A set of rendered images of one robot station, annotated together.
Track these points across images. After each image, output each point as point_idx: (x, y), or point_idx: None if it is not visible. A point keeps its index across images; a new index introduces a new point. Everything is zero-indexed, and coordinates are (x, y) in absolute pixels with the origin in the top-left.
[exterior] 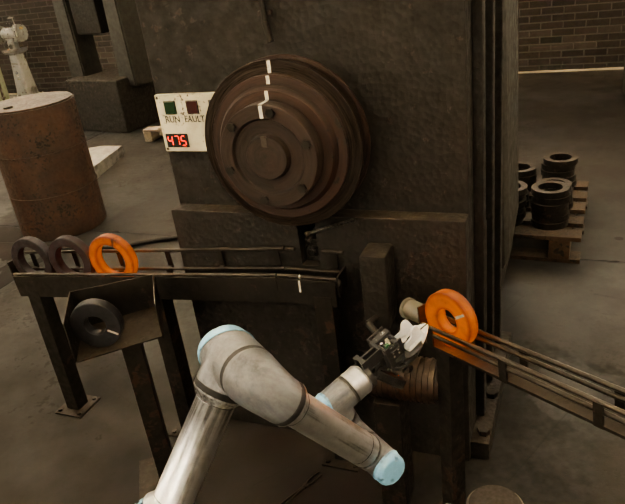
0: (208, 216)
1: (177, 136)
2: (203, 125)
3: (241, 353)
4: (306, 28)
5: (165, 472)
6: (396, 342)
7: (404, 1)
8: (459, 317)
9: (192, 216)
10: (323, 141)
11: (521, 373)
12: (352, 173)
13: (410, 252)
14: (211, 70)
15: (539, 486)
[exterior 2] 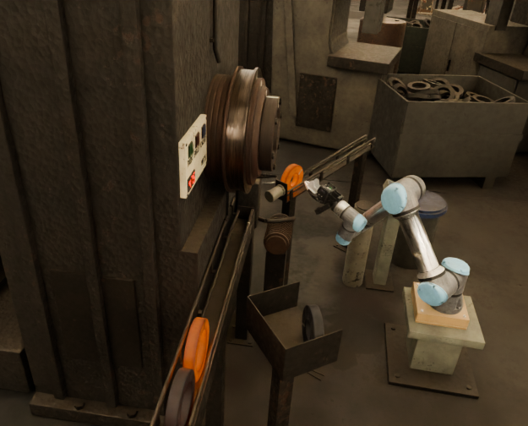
0: (208, 234)
1: (192, 176)
2: (198, 153)
3: (415, 177)
4: (218, 47)
5: (432, 253)
6: (330, 183)
7: (232, 22)
8: (300, 172)
9: (204, 244)
10: None
11: (327, 170)
12: None
13: None
14: (196, 100)
15: (256, 263)
